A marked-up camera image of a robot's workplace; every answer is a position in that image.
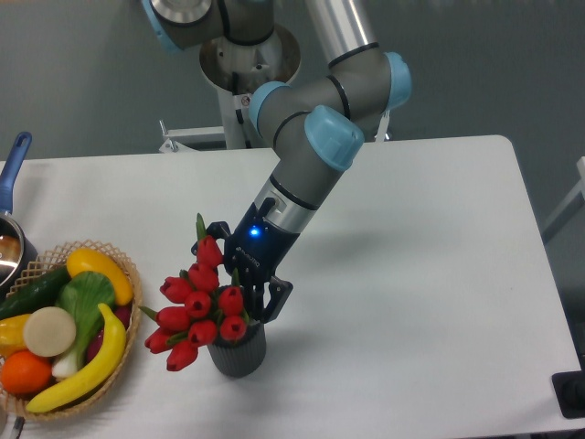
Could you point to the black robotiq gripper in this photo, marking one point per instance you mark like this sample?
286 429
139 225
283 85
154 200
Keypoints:
255 249

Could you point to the red tulip bouquet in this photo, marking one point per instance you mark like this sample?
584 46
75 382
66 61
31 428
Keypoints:
203 313

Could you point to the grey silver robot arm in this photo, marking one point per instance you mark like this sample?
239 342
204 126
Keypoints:
313 130

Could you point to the dark grey ribbed vase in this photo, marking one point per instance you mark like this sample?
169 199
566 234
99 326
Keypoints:
244 357

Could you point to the dark red fruit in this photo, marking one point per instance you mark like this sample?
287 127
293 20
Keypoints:
123 313

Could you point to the green bok choy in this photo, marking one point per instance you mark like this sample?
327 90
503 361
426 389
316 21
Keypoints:
80 298

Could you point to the yellow banana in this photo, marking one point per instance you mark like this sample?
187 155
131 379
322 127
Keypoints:
92 375

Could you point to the woven wicker basket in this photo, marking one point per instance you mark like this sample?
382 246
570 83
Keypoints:
46 262

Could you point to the green cucumber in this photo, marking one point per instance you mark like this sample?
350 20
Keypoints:
41 292

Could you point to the beige round disc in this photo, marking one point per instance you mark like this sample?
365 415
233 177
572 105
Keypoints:
49 331

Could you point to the yellow bell pepper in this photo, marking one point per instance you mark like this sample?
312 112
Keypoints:
12 335

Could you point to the orange fruit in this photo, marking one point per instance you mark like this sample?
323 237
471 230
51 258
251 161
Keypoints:
26 373

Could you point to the black device at table edge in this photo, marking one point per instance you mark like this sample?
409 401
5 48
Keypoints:
569 389

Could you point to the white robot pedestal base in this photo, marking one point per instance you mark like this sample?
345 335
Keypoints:
253 81

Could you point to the blue handled saucepan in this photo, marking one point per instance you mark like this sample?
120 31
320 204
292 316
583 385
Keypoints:
16 249

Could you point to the white furniture frame right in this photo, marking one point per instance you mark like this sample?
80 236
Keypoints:
566 209

